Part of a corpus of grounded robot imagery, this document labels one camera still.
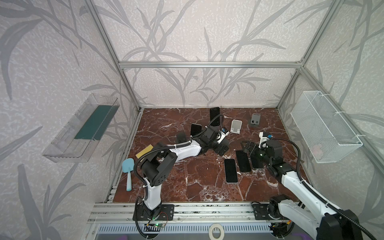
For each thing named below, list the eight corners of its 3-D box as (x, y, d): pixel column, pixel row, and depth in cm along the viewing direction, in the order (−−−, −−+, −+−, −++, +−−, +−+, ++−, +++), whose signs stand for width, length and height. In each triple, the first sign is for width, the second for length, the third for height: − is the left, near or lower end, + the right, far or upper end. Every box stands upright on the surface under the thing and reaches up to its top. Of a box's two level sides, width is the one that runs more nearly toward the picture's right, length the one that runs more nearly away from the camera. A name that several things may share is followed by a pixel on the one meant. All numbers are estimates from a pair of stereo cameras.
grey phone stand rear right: (249, 125, 112) (252, 118, 106) (249, 119, 116) (252, 112, 109) (257, 126, 111) (260, 119, 105) (256, 120, 115) (260, 113, 109)
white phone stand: (229, 132, 107) (231, 125, 101) (231, 125, 111) (232, 118, 105) (239, 134, 106) (241, 127, 100) (240, 127, 110) (242, 120, 104)
